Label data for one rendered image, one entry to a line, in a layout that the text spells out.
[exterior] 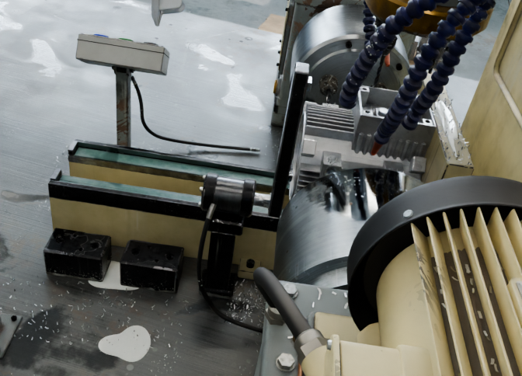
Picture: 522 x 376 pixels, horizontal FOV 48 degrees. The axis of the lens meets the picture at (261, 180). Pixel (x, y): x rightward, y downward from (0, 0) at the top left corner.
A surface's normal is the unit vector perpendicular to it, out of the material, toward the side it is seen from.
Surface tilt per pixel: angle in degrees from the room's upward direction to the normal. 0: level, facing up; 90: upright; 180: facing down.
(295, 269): 58
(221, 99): 0
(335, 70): 90
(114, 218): 90
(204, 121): 0
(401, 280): 67
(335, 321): 0
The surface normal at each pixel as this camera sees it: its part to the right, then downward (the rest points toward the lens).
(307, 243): -0.68, -0.62
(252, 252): -0.08, 0.60
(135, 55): 0.00, 0.07
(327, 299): 0.13, -0.79
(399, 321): -0.91, -0.36
